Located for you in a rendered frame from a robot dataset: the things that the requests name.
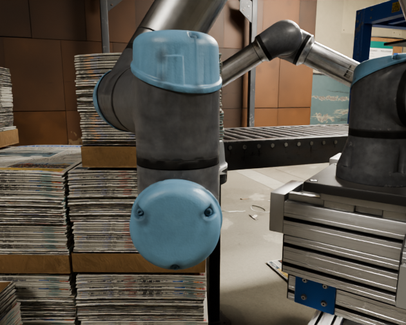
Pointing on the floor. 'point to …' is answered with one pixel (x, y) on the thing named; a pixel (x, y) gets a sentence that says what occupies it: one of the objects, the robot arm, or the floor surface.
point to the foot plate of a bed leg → (222, 320)
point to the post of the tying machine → (361, 42)
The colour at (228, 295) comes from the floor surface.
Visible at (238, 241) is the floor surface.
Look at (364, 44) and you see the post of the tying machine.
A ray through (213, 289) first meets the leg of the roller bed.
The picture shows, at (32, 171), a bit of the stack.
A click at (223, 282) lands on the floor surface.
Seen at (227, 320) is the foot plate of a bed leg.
